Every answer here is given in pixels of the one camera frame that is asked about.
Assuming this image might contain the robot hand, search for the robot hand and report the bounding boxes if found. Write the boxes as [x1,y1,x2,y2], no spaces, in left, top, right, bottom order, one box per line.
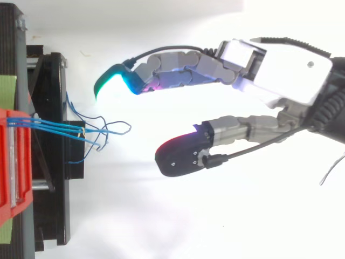
[93,36,333,178]

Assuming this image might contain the black stand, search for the black stand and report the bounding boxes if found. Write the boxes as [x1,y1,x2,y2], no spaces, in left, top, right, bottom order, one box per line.
[0,0,86,259]

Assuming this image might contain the black coiled cable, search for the black coiled cable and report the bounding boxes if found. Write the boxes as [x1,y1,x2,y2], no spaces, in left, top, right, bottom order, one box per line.
[312,83,345,127]

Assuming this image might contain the red bin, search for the red bin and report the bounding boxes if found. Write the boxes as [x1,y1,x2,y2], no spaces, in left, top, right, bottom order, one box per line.
[0,107,35,229]

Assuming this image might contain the blue cable bundle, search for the blue cable bundle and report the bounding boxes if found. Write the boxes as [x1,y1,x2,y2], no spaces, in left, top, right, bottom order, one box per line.
[6,91,132,165]

